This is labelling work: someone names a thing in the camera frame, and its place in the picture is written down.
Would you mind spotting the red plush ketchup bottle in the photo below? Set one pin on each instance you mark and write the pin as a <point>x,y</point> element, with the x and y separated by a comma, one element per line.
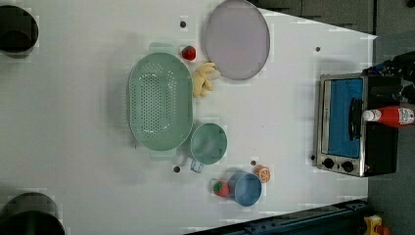
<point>394,116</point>

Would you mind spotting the black robot base lower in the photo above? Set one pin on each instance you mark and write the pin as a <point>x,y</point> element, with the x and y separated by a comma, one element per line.
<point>31,214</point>

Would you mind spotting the black robot base upper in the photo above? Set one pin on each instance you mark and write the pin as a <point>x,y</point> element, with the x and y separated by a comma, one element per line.
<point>18,29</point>

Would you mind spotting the black silver toaster oven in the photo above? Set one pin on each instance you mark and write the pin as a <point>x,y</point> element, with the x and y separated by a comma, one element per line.
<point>345,142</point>

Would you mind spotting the green measuring cup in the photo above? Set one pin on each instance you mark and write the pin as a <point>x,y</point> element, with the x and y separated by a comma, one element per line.
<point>208,146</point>

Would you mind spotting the yellow plush banana bunch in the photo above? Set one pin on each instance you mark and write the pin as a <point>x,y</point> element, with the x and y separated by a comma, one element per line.
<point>202,78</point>

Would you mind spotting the green oval colander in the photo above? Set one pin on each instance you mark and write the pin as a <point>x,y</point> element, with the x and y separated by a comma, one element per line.
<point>160,101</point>

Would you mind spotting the red plush strawberry upper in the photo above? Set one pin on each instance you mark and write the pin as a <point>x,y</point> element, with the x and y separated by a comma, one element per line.
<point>189,53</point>

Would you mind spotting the red plush strawberry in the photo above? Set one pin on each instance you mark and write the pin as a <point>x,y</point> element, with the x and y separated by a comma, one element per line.
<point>189,53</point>
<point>221,189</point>

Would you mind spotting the red plush strawberry lower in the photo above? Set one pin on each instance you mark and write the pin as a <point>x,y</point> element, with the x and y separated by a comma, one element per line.
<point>221,189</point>

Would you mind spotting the orange plush slice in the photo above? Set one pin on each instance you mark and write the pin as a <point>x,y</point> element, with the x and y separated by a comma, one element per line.
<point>263,173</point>

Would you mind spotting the blue small cup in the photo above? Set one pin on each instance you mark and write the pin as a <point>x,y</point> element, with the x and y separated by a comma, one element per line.
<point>245,188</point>

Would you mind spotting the lavender round plate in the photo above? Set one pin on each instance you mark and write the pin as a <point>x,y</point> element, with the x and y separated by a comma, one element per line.
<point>237,39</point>

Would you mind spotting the yellow orange toy object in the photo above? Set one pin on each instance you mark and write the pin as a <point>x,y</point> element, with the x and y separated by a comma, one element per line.
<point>375,226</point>

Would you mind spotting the dark blue metal frame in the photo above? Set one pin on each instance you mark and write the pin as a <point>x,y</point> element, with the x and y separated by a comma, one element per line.
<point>338,219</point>

